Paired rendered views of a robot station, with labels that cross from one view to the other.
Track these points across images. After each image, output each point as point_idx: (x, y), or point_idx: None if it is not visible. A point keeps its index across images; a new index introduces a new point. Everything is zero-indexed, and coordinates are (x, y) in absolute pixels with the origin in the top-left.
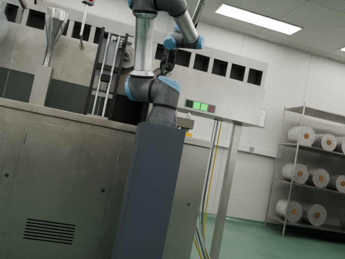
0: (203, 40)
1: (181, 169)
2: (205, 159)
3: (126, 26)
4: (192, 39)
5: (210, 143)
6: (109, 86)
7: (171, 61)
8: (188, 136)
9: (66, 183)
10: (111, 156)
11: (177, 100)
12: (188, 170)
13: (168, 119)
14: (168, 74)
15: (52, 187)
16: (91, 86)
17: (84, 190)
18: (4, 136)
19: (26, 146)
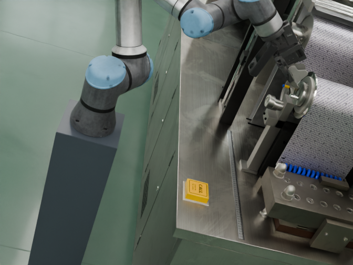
0: (188, 19)
1: (167, 233)
2: (174, 248)
3: None
4: (170, 13)
5: (174, 226)
6: (240, 71)
7: (258, 57)
8: (177, 191)
9: (160, 158)
10: (170, 156)
11: (87, 95)
12: (167, 242)
13: (73, 111)
14: (309, 91)
15: (158, 154)
16: (233, 64)
17: (157, 175)
18: (174, 85)
19: (172, 102)
